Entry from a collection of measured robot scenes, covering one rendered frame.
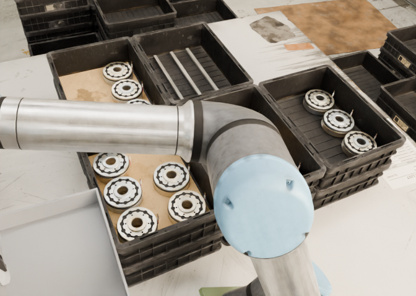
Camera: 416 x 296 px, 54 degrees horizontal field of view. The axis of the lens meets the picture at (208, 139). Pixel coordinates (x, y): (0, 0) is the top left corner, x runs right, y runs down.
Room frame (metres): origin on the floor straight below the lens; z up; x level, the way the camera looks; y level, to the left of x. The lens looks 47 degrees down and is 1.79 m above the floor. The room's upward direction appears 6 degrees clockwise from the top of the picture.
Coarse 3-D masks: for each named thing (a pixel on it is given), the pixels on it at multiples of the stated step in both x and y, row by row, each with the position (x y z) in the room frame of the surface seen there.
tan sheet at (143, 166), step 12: (132, 156) 0.78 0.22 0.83; (144, 156) 0.79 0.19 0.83; (156, 156) 0.79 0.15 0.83; (168, 156) 0.80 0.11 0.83; (132, 168) 0.73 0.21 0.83; (144, 168) 0.74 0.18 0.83; (144, 180) 0.70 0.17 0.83; (192, 180) 0.71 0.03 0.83; (144, 192) 0.66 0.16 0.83; (156, 192) 0.66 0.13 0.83; (144, 204) 0.62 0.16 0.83; (156, 204) 0.62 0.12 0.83; (156, 216) 0.58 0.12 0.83; (120, 240) 0.50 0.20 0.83
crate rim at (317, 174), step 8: (240, 88) 1.03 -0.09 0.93; (248, 88) 1.03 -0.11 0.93; (256, 88) 1.04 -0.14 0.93; (208, 96) 0.97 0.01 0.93; (216, 96) 0.98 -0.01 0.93; (264, 96) 1.00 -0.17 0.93; (272, 104) 0.97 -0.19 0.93; (288, 128) 0.87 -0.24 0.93; (296, 136) 0.84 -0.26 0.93; (304, 144) 0.81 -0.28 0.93; (312, 152) 0.78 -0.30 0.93; (320, 160) 0.75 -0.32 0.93; (304, 176) 0.69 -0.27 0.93; (312, 176) 0.69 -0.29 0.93; (320, 176) 0.71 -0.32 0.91
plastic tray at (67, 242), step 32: (96, 192) 0.47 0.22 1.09; (0, 224) 0.38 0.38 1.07; (32, 224) 0.40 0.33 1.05; (64, 224) 0.41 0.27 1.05; (96, 224) 0.42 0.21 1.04; (32, 256) 0.34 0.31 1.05; (64, 256) 0.34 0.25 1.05; (96, 256) 0.35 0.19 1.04; (0, 288) 0.25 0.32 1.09; (32, 288) 0.28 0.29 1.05; (64, 288) 0.28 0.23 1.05; (96, 288) 0.29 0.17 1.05
